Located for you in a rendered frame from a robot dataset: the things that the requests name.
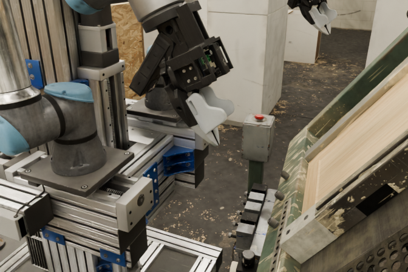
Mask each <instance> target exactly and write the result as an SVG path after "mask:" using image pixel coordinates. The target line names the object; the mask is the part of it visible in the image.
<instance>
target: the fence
mask: <svg viewBox="0 0 408 272"><path fill-rule="evenodd" d="M407 73H408V57H407V58H406V59H405V60H404V61H403V62H402V63H401V64H400V65H399V66H398V67H397V68H396V69H395V70H394V71H393V72H391V73H390V74H389V75H388V76H387V77H386V78H385V79H384V80H382V81H381V82H380V83H379V84H378V85H377V86H376V87H375V88H374V89H373V90H372V91H371V92H370V93H369V94H368V95H366V96H365V97H364V98H363V99H362V100H361V101H360V102H359V103H358V104H357V105H356V106H355V107H354V108H353V109H352V110H350V111H349V112H348V113H347V114H346V115H345V116H344V117H343V118H342V119H340V120H339V121H338V122H337V123H336V124H335V125H334V126H333V127H332V128H331V129H330V130H329V131H328V132H327V133H326V134H324V135H323V136H322V137H321V138H320V139H319V140H318V141H317V142H316V143H315V144H314V145H313V146H312V147H311V148H310V149H308V150H307V151H306V152H305V157H304V159H306V161H308V162H310V161H311V160H312V159H313V158H314V157H315V156H317V155H318V154H319V153H320V152H321V151H322V150H323V149H324V148H325V147H326V146H327V145H329V144H330V143H331V142H332V141H333V140H334V139H335V138H336V137H337V136H338V135H339V134H341V133H342V132H343V131H344V130H345V129H346V128H348V127H349V126H350V125H351V124H352V123H353V122H354V121H355V120H356V119H357V118H358V117H360V116H361V115H362V114H363V113H364V112H365V111H366V110H367V109H368V108H369V107H370V106H372V105H373V104H374V103H375V102H376V101H377V100H379V99H380V98H381V97H382V96H383V95H384V94H385V93H386V92H387V91H388V90H389V89H391V88H392V87H393V86H394V85H395V84H396V83H397V82H398V81H399V80H400V79H401V78H403V77H404V76H405V75H406V74H407Z"/></svg>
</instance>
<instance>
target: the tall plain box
mask: <svg viewBox="0 0 408 272"><path fill-rule="evenodd" d="M287 2H288V0H207V33H208V35H209V37H212V36H214V37H215V38H216V37H218V36H219V37H220V39H221V40H222V43H223V45H224V47H225V50H226V52H227V54H228V56H229V58H230V61H231V63H232V65H233V67H234V68H232V69H230V72H228V73H227V74H226V75H223V76H220V77H218V78H217V81H215V82H213V83H212V84H210V85H209V86H210V87H212V89H213V90H214V93H215V95H216V96H217V97H218V98H221V99H226V100H231V101H232V102H233V104H234V112H233V113H232V114H231V115H229V116H228V117H227V118H226V120H225V122H223V123H222V124H229V125H233V126H240V127H243V122H244V121H245V119H246V117H247V115H248V114H249V113H253V114H262V115H269V113H270V112H271V111H272V109H273V107H275V105H276V103H277V101H278V100H279V98H280V97H281V89H282V75H283V68H284V54H285V40H286V32H287V19H288V5H287Z"/></svg>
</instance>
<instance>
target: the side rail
mask: <svg viewBox="0 0 408 272"><path fill-rule="evenodd" d="M407 57H408V27H407V28H406V29H405V30H404V31H403V32H402V33H401V34H400V35H399V36H398V37H397V38H396V39H395V40H394V41H393V42H392V43H391V44H390V45H389V46H388V47H386V48H385V49H384V50H383V51H382V52H381V53H380V54H379V55H378V56H377V57H376V58H375V59H374V60H373V61H372V62H371V63H370V64H369V65H368V66H367V67H366V68H365V69H364V70H363V71H362V72H361V73H360V74H359V75H358V76H357V77H356V78H355V79H354V80H353V81H352V82H351V83H350V84H349V85H348V86H347V87H346V88H345V89H344V90H343V91H342V92H341V93H340V94H338V95H337V96H336V97H335V98H334V99H333V100H332V101H331V102H330V103H329V104H328V105H327V106H326V107H325V108H324V109H323V110H322V111H321V112H320V113H319V114H318V115H317V116H316V117H315V118H314V119H312V120H311V122H309V124H308V128H307V130H308V131H310V132H312V133H313V134H315V136H316V137H317V138H318V139H320V138H321V137H322V136H323V135H324V134H326V133H327V132H328V131H329V130H330V129H331V128H332V127H333V126H334V125H335V124H336V123H337V122H338V121H339V120H340V119H342V118H343V117H344V116H345V115H346V114H347V113H348V112H349V111H350V110H352V109H353V108H354V107H355V106H356V105H357V104H358V103H359V102H360V101H361V100H362V99H363V98H364V97H365V96H366V95H368V94H369V93H370V92H371V91H372V90H373V89H374V88H375V87H376V86H377V85H378V84H379V83H380V82H381V81H382V80H384V79H385V78H386V77H387V76H388V75H389V74H390V73H391V72H392V71H393V70H394V69H395V68H396V67H397V66H398V65H399V64H401V63H402V62H403V61H404V60H405V59H406V58H407Z"/></svg>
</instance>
